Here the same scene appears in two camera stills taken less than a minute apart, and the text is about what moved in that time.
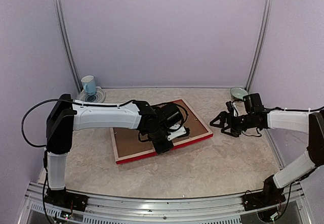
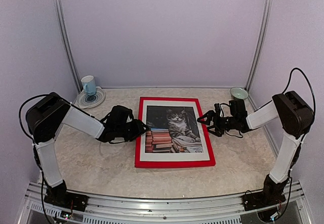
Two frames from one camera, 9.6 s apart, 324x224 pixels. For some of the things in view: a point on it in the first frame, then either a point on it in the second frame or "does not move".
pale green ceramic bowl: [238, 93] does not move
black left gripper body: [156, 137] to [124, 132]
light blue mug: [89, 85] does not move
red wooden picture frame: [127, 147] to [171, 164]
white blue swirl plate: [99, 96] does not move
